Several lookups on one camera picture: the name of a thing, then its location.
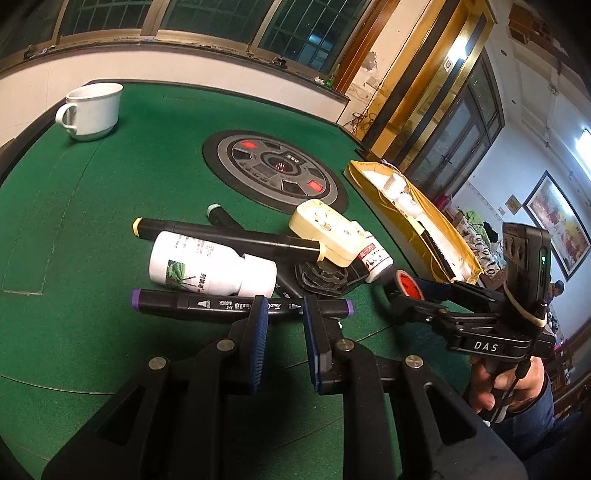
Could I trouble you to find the cream power adapter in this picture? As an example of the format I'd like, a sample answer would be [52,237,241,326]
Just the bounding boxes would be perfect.
[288,199,365,267]

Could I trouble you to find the tangled cables by wall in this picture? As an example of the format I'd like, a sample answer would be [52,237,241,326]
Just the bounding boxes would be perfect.
[344,99,384,134]

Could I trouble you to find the white bottle green label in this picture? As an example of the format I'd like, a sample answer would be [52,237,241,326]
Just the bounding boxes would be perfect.
[148,231,278,297]

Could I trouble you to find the framed wall painting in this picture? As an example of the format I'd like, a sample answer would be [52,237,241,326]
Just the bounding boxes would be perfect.
[524,171,591,282]

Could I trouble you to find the golden cardboard box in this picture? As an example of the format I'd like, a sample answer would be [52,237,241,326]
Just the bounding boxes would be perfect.
[344,159,483,284]

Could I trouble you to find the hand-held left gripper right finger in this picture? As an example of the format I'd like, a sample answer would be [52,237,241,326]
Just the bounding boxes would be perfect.
[302,294,527,480]

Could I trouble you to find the yellow capped black marker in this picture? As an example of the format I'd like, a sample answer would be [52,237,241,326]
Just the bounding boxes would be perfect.
[132,217,327,262]

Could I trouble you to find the person's right forearm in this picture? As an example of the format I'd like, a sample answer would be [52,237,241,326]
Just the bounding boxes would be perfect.
[489,369,561,462]

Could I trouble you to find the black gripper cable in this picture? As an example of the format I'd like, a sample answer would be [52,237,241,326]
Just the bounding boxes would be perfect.
[492,300,548,423]

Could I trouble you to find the person's right hand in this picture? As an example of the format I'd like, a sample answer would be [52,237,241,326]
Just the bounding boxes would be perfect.
[470,357,549,422]

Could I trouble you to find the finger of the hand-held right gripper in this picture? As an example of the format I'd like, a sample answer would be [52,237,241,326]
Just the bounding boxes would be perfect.
[416,277,506,305]
[382,276,465,337]

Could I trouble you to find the pile of clothes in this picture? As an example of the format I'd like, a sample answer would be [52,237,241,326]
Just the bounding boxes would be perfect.
[455,208,504,278]

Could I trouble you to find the purple capped black marker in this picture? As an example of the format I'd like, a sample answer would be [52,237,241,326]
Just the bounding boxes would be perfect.
[130,288,355,320]

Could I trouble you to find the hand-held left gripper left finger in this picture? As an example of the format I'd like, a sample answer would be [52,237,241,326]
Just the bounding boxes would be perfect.
[44,295,271,480]

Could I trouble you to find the white ceramic cup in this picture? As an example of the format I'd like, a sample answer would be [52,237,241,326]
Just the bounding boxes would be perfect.
[55,82,123,141]

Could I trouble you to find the round table control panel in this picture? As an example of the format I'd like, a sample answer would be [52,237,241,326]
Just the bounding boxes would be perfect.
[202,130,349,214]

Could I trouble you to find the window with green grille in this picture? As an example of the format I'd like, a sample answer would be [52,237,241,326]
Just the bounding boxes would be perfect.
[0,0,393,79]

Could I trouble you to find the golden door frame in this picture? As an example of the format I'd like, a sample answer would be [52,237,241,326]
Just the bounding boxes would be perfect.
[365,0,506,195]

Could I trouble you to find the black fan-shaped plastic part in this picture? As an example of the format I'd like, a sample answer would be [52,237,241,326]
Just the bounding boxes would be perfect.
[293,258,365,296]

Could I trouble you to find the mint capped black marker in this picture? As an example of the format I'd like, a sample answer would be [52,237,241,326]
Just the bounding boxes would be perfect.
[207,203,246,230]

